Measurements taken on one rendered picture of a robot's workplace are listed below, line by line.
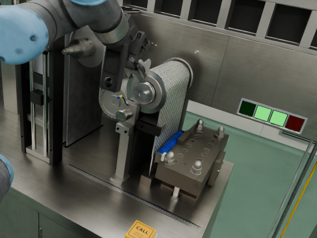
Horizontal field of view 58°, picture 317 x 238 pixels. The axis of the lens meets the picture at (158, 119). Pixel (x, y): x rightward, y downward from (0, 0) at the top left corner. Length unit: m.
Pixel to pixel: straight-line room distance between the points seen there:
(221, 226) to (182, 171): 1.43
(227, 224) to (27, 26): 2.17
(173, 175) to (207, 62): 0.48
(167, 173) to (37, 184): 0.44
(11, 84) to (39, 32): 1.05
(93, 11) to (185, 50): 0.71
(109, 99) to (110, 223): 0.41
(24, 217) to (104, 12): 0.83
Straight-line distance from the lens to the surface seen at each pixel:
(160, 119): 0.96
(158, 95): 0.92
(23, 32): 0.43
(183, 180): 0.97
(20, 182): 1.09
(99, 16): 0.57
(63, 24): 0.57
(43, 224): 1.12
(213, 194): 1.14
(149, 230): 0.91
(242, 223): 2.47
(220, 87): 1.20
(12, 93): 1.50
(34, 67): 1.07
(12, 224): 1.27
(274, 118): 1.19
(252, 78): 1.17
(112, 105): 1.03
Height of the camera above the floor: 1.59
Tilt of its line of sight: 26 degrees down
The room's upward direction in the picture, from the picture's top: 10 degrees clockwise
